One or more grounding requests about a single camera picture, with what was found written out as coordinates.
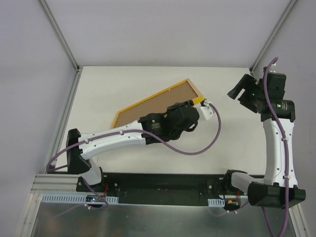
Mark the yellow photo frame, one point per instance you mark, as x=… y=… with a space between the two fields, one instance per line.
x=158 y=95

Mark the left aluminium corner post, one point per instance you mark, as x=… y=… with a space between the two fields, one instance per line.
x=58 y=33

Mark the aluminium corner post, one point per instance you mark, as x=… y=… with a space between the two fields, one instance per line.
x=273 y=34
x=58 y=33

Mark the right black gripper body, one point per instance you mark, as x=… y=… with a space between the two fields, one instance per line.
x=246 y=93

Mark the right aluminium corner post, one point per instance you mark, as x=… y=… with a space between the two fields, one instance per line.
x=273 y=34

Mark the aluminium front rail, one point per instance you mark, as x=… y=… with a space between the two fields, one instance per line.
x=58 y=183

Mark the left white slotted cable duct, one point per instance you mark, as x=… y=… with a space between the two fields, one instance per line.
x=72 y=199

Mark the brown cardboard backing board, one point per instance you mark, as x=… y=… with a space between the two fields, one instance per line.
x=158 y=103

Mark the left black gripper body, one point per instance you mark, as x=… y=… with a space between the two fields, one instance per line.
x=188 y=111

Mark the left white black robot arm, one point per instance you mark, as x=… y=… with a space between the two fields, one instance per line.
x=150 y=129

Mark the right white slotted cable duct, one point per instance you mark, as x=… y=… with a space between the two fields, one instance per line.
x=216 y=203

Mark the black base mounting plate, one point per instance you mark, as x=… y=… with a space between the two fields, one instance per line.
x=161 y=189

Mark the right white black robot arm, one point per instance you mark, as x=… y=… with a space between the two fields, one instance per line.
x=279 y=188

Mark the shiny metal sheet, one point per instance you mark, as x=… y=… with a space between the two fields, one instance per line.
x=68 y=220

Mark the white slotted cable duct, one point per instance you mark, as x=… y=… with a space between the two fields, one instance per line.
x=216 y=203
x=72 y=199

